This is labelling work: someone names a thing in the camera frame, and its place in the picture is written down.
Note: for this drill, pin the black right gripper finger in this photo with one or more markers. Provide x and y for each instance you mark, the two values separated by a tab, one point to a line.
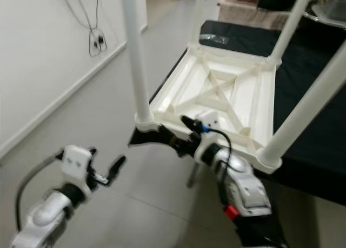
193	123
174	138

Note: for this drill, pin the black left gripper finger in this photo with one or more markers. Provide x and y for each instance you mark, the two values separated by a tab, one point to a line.
91	152
117	168

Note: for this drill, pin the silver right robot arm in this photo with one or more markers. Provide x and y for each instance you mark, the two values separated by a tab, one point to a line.
248	188

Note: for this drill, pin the grey metal bench leg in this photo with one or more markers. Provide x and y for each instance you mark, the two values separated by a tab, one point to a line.
193	175

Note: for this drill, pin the white plastic table top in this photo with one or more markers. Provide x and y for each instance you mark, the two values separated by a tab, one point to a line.
216	91

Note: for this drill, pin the clear plastic wrap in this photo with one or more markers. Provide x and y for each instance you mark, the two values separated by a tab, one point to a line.
214	39

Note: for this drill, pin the black power adapter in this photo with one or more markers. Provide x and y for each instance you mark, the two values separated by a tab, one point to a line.
100	40

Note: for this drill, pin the brown striped fabric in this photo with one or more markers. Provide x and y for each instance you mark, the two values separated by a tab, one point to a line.
248	15

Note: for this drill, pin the black table cloth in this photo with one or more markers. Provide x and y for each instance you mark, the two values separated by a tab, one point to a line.
308	59

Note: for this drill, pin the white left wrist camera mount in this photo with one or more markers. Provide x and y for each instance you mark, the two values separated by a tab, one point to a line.
78	162

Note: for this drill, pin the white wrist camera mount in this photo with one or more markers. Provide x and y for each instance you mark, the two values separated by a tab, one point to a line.
78	162
211	121

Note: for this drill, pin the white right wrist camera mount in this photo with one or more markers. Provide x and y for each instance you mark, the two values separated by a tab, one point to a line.
211	121

